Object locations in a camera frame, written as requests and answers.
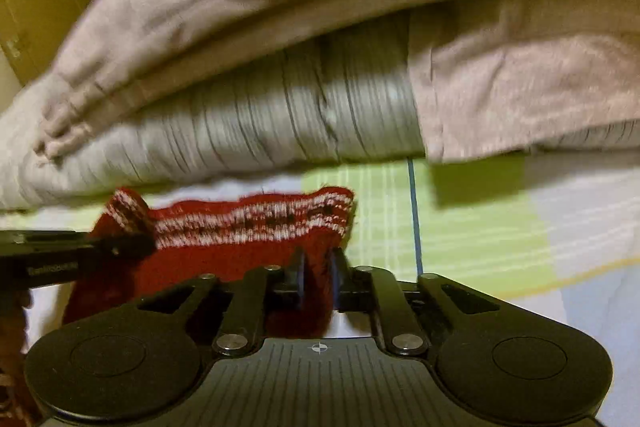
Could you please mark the person's left hand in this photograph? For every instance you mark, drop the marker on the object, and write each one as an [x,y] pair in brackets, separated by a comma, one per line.
[11,337]

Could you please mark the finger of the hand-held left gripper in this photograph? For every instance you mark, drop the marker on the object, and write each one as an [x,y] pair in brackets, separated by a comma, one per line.
[125,244]

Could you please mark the red knitted sweater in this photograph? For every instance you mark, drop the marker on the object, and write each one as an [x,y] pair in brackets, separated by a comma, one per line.
[210,257]

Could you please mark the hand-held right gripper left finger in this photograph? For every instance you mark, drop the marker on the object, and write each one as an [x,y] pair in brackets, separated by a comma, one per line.
[298,279]

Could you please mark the light pink pillow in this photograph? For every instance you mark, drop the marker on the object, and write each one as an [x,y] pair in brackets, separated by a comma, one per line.
[525,97]

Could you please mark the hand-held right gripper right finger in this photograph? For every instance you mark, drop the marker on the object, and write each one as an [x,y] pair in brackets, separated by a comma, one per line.
[341,279]

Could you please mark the checkered bedsheet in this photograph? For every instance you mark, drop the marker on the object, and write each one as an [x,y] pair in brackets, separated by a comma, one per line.
[475,232]

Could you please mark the grey striped quilt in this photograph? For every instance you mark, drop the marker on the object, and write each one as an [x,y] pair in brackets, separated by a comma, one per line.
[300,117]

